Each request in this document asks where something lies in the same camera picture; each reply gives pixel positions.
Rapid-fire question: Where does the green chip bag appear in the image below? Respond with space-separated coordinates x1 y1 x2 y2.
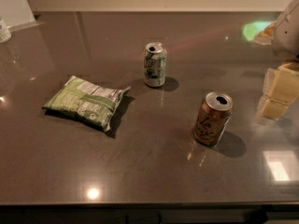
42 76 130 132

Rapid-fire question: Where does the green white soda can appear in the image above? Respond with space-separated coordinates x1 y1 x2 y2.
143 42 167 88

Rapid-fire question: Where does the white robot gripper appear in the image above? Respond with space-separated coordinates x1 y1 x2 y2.
257 0 299 120

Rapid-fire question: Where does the white container at left edge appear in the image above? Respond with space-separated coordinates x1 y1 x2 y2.
0 16 12 43

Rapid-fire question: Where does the orange soda can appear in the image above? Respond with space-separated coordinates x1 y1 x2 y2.
194 91 233 147

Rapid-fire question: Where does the white board leaning on wall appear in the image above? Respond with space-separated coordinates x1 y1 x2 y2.
0 0 39 32

